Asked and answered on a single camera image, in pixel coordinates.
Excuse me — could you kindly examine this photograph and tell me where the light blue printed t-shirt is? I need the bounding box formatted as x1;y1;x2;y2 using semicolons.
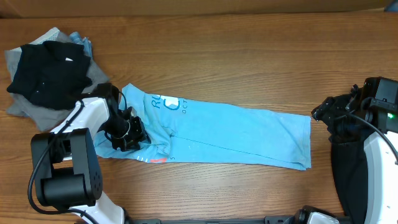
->
95;84;312;170

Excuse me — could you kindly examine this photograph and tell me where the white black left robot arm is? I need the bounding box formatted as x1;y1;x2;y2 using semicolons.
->
27;95;149;223

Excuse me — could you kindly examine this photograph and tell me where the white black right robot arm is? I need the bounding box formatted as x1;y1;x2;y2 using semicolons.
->
289;95;397;224

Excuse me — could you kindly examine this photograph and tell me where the black garment pile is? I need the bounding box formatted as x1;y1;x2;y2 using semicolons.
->
331;141;368;224

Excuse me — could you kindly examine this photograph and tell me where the grey folded garment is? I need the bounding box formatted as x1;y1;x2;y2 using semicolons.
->
4;31;109;131

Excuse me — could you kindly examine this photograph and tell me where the black folded polo shirt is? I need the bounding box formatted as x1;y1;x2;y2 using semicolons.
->
7;40;92;110

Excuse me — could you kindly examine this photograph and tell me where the blue folded garment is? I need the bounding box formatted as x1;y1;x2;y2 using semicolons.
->
69;32;93;58

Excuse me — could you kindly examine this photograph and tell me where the white mesh folded garment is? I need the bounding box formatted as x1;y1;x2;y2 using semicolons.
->
30;27;60;45

